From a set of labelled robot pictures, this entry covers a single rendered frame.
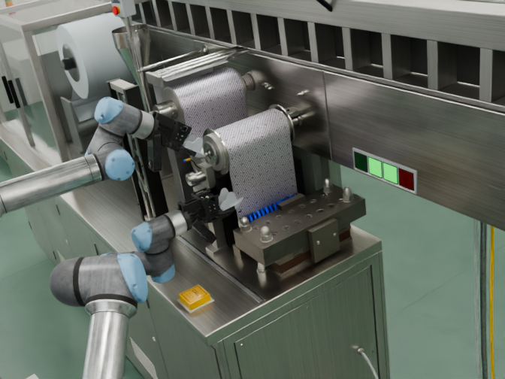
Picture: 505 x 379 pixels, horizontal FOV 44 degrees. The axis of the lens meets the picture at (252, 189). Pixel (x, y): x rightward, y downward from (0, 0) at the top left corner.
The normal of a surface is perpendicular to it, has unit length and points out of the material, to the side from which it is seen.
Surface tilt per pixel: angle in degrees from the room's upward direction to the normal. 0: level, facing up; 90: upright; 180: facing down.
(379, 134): 90
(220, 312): 0
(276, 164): 90
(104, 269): 30
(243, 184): 90
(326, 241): 90
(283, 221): 0
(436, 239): 0
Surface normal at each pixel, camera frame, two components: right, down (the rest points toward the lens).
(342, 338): 0.55, 0.30
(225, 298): -0.14, -0.88
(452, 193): -0.82, 0.36
